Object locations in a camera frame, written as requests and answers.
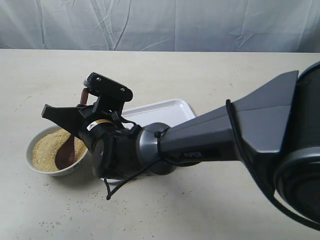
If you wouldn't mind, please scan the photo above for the white rectangular plastic tray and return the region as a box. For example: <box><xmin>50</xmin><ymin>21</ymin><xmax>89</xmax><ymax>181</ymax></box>
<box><xmin>100</xmin><ymin>98</ymin><xmax>197</xmax><ymax>185</ymax></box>

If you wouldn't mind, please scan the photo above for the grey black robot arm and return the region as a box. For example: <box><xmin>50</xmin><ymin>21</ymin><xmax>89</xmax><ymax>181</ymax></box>
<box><xmin>41</xmin><ymin>63</ymin><xmax>320</xmax><ymax>230</ymax></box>

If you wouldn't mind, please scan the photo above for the dark red wooden spoon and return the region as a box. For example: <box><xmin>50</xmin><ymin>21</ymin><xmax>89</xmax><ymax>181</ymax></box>
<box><xmin>54</xmin><ymin>87</ymin><xmax>90</xmax><ymax>170</ymax></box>

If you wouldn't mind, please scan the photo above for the yellowish grain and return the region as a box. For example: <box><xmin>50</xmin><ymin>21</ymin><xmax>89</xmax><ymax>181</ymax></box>
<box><xmin>31</xmin><ymin>128</ymin><xmax>87</xmax><ymax>173</ymax></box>

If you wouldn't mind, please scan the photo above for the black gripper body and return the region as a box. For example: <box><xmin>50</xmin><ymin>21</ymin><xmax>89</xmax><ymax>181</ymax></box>
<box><xmin>76</xmin><ymin>104</ymin><xmax>122</xmax><ymax>152</ymax></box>

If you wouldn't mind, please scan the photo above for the grey wrinkled backdrop curtain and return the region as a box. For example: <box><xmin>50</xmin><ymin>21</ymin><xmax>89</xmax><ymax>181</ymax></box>
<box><xmin>0</xmin><ymin>0</ymin><xmax>320</xmax><ymax>53</ymax></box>

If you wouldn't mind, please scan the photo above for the white ceramic bowl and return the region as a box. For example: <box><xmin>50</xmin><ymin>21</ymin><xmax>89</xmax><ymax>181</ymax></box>
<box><xmin>26</xmin><ymin>125</ymin><xmax>89</xmax><ymax>178</ymax></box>

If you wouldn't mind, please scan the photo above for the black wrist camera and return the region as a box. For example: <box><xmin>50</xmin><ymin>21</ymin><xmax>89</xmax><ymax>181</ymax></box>
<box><xmin>83</xmin><ymin>72</ymin><xmax>133</xmax><ymax>115</ymax></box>

